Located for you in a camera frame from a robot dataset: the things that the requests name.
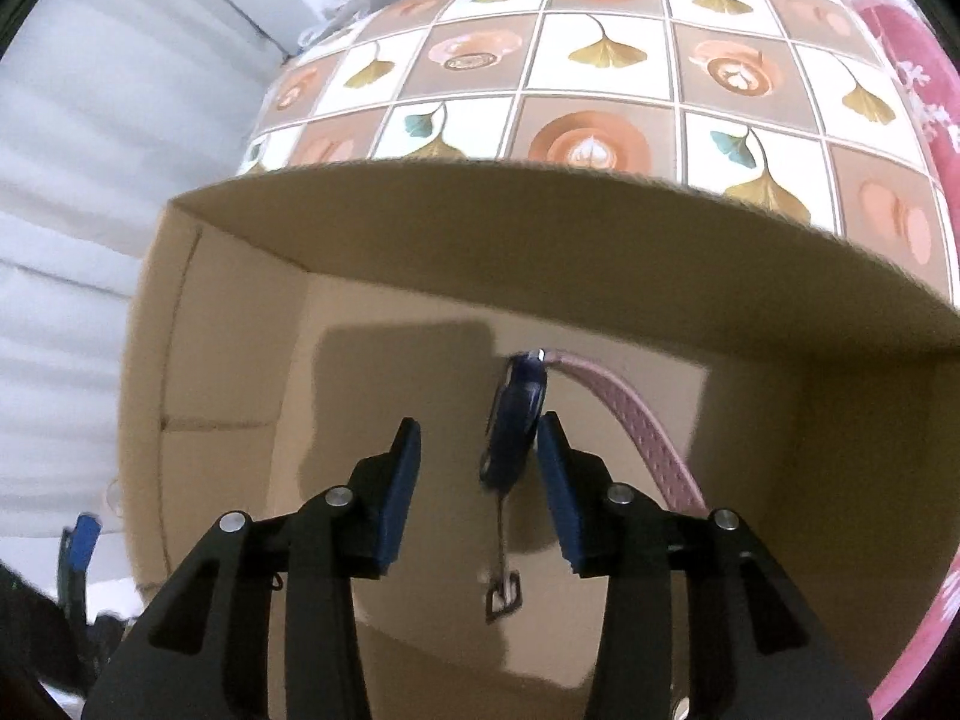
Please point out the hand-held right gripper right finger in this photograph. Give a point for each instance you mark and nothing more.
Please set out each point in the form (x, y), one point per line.
(559, 487)

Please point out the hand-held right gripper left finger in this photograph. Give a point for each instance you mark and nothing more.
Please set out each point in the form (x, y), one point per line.
(397, 495)

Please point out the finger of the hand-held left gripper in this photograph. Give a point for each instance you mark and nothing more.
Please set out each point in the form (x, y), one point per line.
(84, 536)

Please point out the brown cardboard box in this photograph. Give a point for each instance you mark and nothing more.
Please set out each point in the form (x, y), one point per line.
(600, 277)

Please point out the white curtain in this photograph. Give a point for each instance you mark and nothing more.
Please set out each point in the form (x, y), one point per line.
(112, 127)

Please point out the leaf and coffee print tablecloth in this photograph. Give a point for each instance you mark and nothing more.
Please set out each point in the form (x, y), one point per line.
(600, 52)

